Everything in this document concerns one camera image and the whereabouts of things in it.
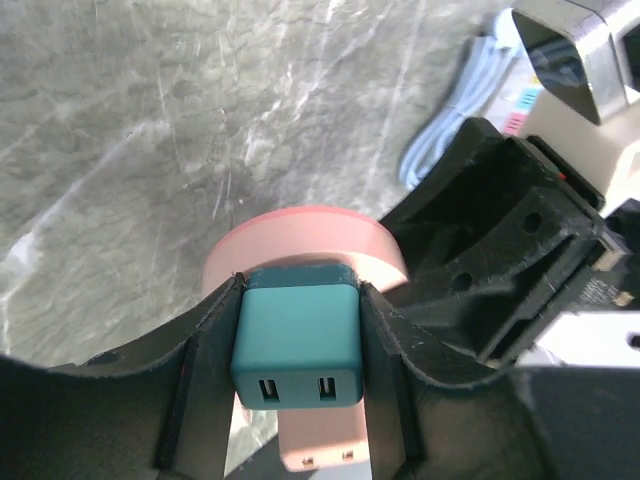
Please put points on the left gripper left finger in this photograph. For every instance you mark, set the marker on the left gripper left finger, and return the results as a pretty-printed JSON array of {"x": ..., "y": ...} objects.
[{"x": 158, "y": 407}]

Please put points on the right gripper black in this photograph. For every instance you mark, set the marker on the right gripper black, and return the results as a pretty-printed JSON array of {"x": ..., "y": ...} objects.
[{"x": 500, "y": 238}]

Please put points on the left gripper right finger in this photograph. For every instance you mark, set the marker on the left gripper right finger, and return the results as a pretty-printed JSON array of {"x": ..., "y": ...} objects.
[{"x": 434, "y": 413}]

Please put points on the pink round power strip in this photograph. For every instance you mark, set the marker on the pink round power strip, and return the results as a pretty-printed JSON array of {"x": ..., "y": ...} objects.
[{"x": 308, "y": 234}]

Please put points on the teal dual USB charger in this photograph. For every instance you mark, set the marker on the teal dual USB charger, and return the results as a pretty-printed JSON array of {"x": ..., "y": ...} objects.
[{"x": 298, "y": 341}]

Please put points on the white power strip coloured sockets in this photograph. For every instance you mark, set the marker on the white power strip coloured sockets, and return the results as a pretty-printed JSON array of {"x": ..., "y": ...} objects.
[{"x": 515, "y": 99}]

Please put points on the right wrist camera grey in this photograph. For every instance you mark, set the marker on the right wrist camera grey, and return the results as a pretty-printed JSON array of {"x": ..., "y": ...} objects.
[{"x": 585, "y": 53}]

